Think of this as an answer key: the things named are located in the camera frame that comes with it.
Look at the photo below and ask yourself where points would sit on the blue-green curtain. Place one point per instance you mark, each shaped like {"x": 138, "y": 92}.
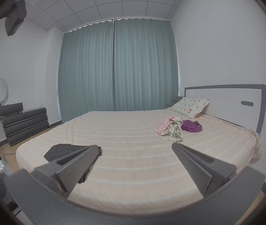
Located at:
{"x": 86, "y": 74}
{"x": 144, "y": 67}

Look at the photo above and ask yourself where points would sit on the white printed garment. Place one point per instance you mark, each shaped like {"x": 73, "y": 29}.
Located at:
{"x": 175, "y": 132}

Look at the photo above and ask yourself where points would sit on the purple garment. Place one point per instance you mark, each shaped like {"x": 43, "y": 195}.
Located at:
{"x": 191, "y": 126}

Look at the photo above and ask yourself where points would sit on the pink garment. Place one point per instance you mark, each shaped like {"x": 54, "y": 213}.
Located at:
{"x": 163, "y": 126}

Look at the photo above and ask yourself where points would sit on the bed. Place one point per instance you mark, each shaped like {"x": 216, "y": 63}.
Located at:
{"x": 135, "y": 149}

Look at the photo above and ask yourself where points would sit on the black shorts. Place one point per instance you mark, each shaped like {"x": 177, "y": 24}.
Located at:
{"x": 55, "y": 151}

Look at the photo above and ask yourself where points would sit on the dark grey dressing table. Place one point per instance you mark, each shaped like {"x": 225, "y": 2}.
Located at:
{"x": 11, "y": 109}

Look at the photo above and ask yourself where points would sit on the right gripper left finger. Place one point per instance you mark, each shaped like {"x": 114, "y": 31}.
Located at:
{"x": 67, "y": 172}

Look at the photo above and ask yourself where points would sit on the white printed pillow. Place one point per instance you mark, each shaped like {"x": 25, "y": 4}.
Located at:
{"x": 189, "y": 106}

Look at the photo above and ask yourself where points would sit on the grey bedside table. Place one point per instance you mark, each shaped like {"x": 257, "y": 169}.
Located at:
{"x": 178, "y": 98}

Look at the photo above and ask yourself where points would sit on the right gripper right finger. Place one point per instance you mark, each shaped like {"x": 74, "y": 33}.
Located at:
{"x": 205, "y": 172}

